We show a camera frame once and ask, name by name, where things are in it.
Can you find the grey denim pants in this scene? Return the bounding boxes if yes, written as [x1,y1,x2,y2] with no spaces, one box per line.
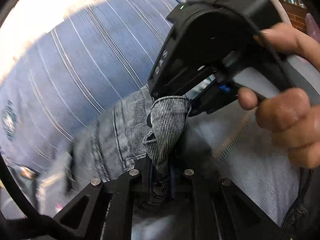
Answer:
[37,84,193,240]

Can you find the person's right hand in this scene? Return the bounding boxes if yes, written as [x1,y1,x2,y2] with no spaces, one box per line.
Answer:
[238,23,319,169]

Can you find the blue plaid pillow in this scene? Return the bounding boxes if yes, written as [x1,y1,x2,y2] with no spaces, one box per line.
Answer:
[1,0,184,171]

